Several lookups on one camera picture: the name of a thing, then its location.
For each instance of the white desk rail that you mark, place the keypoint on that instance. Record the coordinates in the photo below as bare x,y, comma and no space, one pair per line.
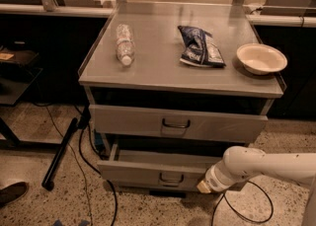
86,12

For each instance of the black drawer handle lower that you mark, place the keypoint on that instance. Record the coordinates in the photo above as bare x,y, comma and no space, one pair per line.
170,179

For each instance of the black drawer handle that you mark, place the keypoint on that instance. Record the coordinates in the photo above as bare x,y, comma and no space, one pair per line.
175,125
170,179

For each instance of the blue chip bag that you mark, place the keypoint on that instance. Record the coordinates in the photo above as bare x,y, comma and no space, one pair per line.
200,49

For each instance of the grey drawer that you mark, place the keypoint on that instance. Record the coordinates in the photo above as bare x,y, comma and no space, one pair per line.
226,127
141,169

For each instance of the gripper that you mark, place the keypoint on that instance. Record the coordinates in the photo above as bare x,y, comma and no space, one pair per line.
210,178

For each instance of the dark brown shoe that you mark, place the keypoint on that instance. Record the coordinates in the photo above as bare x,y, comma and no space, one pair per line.
12,192

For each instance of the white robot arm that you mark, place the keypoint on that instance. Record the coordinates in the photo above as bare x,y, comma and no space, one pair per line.
240,164

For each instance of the black table leg bar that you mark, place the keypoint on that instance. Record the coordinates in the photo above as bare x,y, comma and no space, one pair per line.
47,181

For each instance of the dark side shelf table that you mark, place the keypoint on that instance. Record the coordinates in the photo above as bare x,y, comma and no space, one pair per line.
17,73

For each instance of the grey drawer cabinet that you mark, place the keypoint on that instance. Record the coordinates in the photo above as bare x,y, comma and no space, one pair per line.
157,79

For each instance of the clear plastic water bottle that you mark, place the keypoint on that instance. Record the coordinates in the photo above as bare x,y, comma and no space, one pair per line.
125,44

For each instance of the black drawer handle upper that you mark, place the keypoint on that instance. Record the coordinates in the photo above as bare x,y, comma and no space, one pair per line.
175,125

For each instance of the white bowl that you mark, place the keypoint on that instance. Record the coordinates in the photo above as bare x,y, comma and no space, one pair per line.
261,59

